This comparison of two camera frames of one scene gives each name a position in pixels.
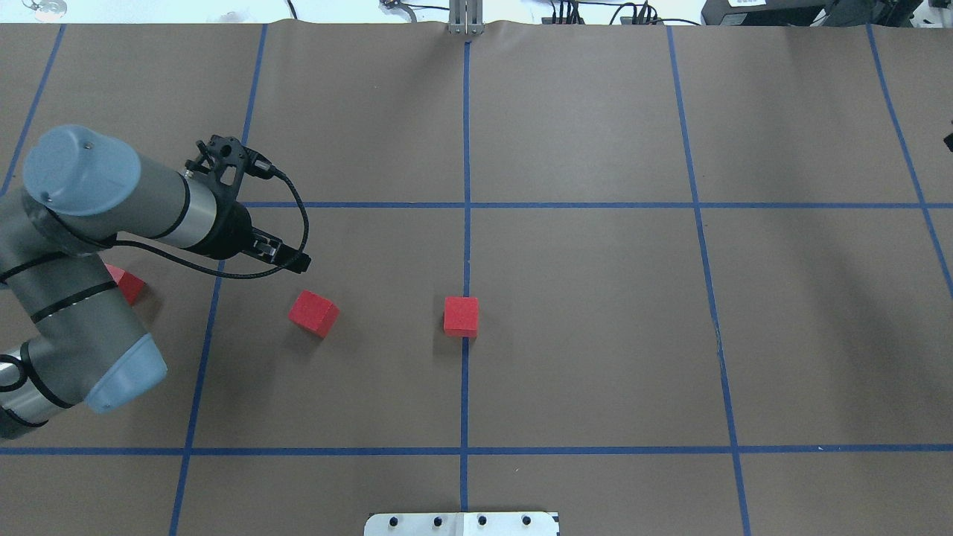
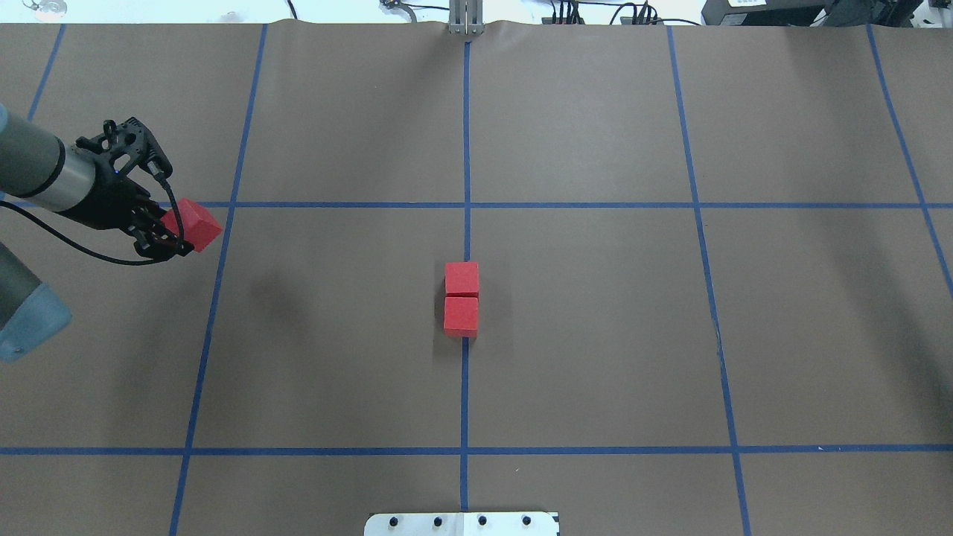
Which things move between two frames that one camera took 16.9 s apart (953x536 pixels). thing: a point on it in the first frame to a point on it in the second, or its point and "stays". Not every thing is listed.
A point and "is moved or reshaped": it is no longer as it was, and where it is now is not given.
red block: [313, 313] to [461, 279]
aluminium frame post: [466, 17] stays
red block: [131, 285] is moved or reshaped
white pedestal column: [461, 524] stays
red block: [461, 316] stays
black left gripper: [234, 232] to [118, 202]
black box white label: [765, 13] stays
